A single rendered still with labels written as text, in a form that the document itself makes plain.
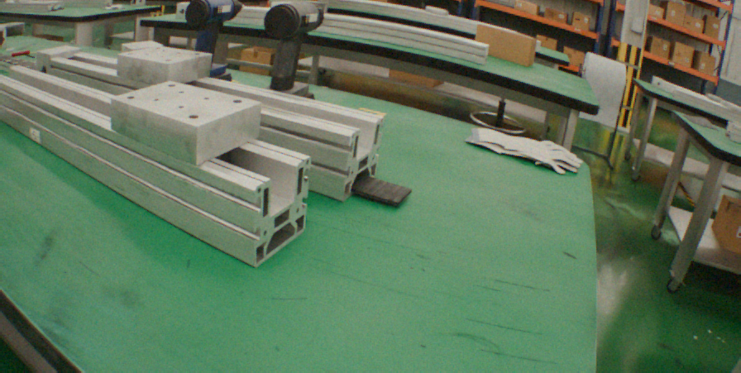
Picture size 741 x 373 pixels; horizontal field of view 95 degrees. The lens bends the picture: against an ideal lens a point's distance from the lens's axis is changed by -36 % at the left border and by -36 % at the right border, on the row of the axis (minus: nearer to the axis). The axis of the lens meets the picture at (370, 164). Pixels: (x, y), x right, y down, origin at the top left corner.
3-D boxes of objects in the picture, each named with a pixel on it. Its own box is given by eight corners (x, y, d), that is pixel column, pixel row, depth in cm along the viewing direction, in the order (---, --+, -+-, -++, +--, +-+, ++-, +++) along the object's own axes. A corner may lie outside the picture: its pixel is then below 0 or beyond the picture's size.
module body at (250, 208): (-15, 111, 71) (-19, 73, 68) (21, 101, 80) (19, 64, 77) (254, 268, 45) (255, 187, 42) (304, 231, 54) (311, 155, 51)
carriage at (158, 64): (115, 90, 75) (117, 54, 72) (155, 78, 84) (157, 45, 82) (166, 105, 70) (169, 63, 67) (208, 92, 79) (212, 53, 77)
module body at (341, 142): (50, 93, 88) (50, 58, 85) (80, 85, 97) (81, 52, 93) (341, 203, 62) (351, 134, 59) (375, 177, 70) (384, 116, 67)
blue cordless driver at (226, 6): (171, 102, 90) (182, -3, 82) (219, 83, 108) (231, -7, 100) (198, 108, 89) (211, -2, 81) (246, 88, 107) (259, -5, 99)
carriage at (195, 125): (111, 151, 50) (110, 97, 48) (168, 129, 60) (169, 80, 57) (196, 193, 45) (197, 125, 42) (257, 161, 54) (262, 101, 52)
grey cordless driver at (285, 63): (244, 130, 81) (260, 2, 73) (289, 103, 99) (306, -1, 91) (284, 139, 79) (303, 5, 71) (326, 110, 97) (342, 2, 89)
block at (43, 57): (29, 89, 89) (28, 52, 85) (65, 80, 99) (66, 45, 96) (43, 95, 86) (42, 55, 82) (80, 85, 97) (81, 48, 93)
